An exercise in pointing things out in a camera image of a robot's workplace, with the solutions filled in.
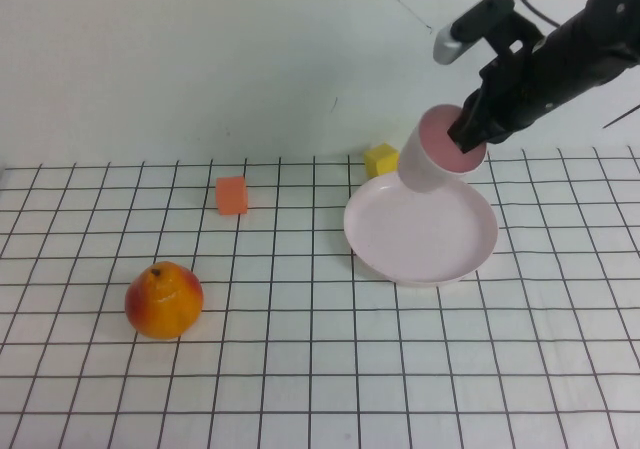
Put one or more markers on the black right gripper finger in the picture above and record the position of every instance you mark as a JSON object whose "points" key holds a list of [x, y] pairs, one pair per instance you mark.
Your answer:
{"points": [[465, 136], [497, 133]]}

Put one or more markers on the pale pink round plate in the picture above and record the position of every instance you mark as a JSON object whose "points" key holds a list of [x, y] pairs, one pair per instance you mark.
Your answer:
{"points": [[420, 239]]}

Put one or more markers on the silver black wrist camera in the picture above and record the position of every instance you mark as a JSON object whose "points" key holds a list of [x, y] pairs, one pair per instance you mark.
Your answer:
{"points": [[467, 26]]}

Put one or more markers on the white black-grid tablecloth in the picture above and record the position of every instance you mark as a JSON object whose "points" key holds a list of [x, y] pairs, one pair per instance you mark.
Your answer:
{"points": [[300, 369]]}

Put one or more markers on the orange foam cube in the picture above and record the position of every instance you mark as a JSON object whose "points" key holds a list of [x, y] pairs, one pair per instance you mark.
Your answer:
{"points": [[231, 196]]}

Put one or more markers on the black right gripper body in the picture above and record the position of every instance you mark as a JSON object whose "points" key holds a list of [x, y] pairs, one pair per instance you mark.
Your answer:
{"points": [[520, 89]]}

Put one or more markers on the pale pink plastic cup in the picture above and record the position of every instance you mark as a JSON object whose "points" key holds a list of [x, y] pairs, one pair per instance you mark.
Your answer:
{"points": [[425, 164]]}

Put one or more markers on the yellow foam cube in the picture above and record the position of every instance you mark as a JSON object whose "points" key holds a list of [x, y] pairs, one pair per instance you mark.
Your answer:
{"points": [[380, 161]]}

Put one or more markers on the orange red pear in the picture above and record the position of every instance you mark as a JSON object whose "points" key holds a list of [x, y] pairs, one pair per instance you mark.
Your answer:
{"points": [[162, 309]]}

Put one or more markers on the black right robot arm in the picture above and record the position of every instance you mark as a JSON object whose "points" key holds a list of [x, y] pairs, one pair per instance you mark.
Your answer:
{"points": [[607, 24]]}

